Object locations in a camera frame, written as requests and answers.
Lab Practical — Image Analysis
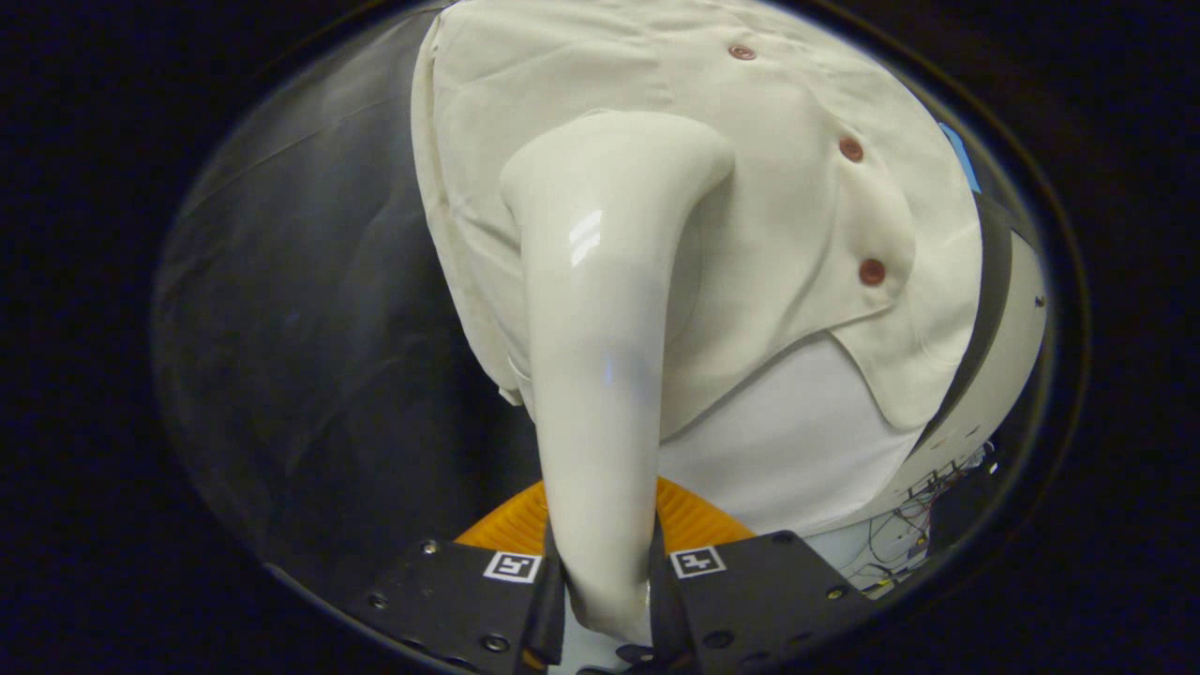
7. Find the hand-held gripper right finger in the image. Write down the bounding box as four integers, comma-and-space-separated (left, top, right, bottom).
647, 476, 878, 672

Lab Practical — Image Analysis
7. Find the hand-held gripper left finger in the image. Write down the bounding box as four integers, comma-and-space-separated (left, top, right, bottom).
361, 480, 567, 675

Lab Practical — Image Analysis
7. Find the white garment steamer head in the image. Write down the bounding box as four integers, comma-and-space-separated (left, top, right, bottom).
500, 110, 736, 648

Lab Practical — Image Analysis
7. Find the cream button-up shirt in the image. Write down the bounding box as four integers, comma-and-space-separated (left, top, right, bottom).
411, 0, 984, 443

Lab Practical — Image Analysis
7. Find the tangle of thin cables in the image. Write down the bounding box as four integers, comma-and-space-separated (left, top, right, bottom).
848, 441, 997, 593

